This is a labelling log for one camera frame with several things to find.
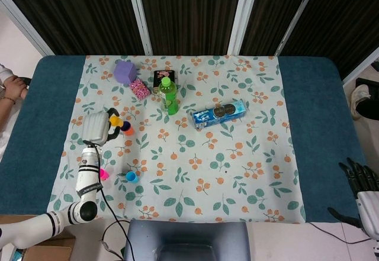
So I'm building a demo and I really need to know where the brown cardboard box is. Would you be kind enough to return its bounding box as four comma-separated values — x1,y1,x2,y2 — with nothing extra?
0,214,76,261

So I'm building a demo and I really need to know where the dark folding screen panel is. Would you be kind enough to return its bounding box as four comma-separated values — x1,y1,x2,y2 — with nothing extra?
134,0,252,56
0,0,153,57
236,0,322,57
277,0,379,80

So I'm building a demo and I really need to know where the purple foam cube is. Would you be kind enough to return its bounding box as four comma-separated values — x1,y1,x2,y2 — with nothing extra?
113,60,138,84

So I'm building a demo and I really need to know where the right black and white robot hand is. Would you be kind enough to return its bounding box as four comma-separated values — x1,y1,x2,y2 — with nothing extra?
327,157,379,240

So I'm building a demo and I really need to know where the blue cookie box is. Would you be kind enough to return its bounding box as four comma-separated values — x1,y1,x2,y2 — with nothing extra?
191,100,248,130

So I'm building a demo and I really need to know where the black floor cable with connector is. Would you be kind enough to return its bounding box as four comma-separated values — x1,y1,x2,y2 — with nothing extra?
101,219,131,261

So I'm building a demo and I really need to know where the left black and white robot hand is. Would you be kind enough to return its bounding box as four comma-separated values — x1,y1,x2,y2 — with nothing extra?
81,107,123,147

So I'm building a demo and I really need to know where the black trouser leg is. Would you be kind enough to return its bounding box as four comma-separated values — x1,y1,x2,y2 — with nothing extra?
355,77,379,120

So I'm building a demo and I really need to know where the teal blue table cover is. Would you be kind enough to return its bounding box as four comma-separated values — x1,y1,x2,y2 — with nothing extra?
0,55,374,224

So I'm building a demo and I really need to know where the thin black floor cable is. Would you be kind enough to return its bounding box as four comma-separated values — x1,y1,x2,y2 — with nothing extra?
306,221,372,244

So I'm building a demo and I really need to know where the floral print tablecloth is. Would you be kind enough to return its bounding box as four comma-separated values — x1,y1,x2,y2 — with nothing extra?
47,54,306,224

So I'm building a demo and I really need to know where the white sneaker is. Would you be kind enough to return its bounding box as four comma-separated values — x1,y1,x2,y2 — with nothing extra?
351,85,372,119

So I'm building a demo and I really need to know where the green tea bottle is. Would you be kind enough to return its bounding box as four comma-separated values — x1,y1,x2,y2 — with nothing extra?
158,76,180,116

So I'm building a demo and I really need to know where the pink patterned small box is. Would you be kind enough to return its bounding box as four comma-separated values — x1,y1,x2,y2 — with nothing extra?
129,77,150,99

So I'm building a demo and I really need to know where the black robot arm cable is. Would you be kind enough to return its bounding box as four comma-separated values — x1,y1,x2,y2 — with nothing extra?
88,142,133,246

